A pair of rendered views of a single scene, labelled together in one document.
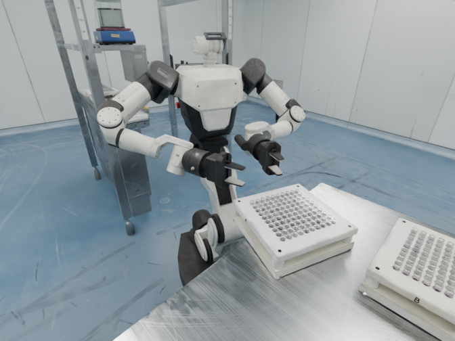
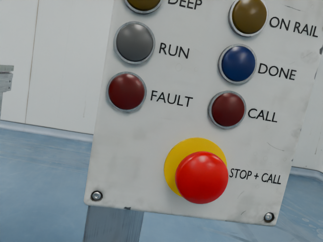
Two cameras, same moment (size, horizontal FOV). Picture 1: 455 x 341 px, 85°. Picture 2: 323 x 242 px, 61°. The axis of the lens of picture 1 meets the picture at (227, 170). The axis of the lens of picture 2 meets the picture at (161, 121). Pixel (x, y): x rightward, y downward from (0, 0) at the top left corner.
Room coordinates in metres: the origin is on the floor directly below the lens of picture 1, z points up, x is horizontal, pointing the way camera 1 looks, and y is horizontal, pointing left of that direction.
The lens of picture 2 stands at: (1.87, -0.17, 1.03)
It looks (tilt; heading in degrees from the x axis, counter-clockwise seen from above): 9 degrees down; 29
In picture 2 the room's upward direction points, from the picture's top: 11 degrees clockwise
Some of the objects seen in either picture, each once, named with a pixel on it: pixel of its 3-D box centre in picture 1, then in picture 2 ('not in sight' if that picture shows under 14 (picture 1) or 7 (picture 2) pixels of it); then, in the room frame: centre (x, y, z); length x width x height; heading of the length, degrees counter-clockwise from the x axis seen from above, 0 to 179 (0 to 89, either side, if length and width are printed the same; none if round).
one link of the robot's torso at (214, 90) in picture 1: (206, 96); not in sight; (1.19, 0.10, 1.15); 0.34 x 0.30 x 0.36; 114
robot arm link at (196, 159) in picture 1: (211, 166); not in sight; (0.72, 0.05, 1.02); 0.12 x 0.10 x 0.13; 56
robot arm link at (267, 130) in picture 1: (258, 134); not in sight; (0.99, -0.13, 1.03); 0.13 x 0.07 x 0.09; 128
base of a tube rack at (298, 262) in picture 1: (288, 229); not in sight; (0.56, -0.17, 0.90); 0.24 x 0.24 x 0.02; 23
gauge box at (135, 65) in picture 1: (135, 65); not in sight; (1.83, 0.63, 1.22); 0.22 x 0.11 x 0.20; 37
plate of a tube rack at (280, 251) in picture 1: (290, 215); not in sight; (0.56, -0.17, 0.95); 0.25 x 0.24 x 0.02; 113
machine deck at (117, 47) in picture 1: (102, 47); not in sight; (1.90, 0.86, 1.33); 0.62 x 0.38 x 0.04; 37
